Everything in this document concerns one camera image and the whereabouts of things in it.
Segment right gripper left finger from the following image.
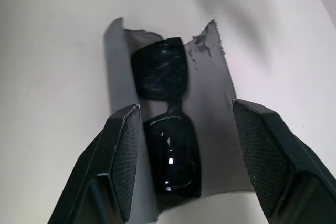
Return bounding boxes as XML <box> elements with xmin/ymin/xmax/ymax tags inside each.
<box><xmin>48</xmin><ymin>103</ymin><xmax>141</xmax><ymax>224</ymax></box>

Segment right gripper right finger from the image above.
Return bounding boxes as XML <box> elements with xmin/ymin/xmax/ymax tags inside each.
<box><xmin>232</xmin><ymin>99</ymin><xmax>336</xmax><ymax>224</ymax></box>

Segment black sunglasses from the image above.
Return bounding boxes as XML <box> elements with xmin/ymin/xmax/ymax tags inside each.
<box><xmin>130</xmin><ymin>37</ymin><xmax>202</xmax><ymax>198</ymax></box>

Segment grey open glasses case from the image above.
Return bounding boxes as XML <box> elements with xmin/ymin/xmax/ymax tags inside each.
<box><xmin>103</xmin><ymin>17</ymin><xmax>255</xmax><ymax>222</ymax></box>

